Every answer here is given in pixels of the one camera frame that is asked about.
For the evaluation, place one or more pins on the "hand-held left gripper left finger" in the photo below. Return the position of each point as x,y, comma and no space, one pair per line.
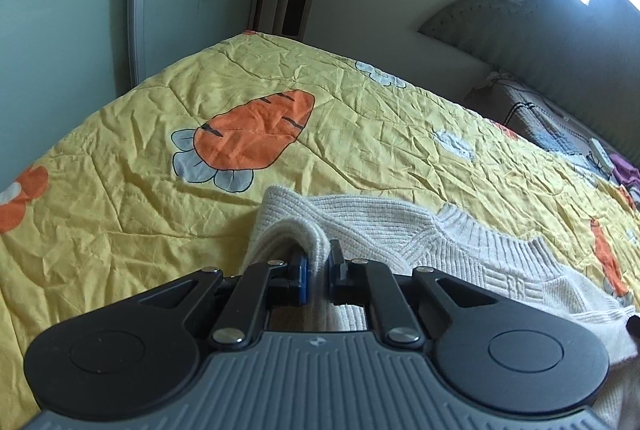
302,281

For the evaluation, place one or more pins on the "purple cloth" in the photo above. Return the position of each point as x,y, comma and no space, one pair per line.
629,175

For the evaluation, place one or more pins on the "yellow carrot print quilt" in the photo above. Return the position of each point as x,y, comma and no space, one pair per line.
150,190

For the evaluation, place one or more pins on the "grey padded headboard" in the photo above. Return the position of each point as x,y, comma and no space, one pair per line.
560,44

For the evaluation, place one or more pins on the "white remote control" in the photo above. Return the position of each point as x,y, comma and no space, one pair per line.
600,154

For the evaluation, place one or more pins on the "plaid patterned pillow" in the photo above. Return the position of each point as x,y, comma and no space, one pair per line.
530,109

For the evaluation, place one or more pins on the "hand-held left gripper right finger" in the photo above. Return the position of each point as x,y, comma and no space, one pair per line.
334,272

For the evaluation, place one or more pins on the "cream knitted sweater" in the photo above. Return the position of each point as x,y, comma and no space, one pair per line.
475,260

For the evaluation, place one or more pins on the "green glass wardrobe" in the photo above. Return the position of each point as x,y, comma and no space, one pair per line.
65,9

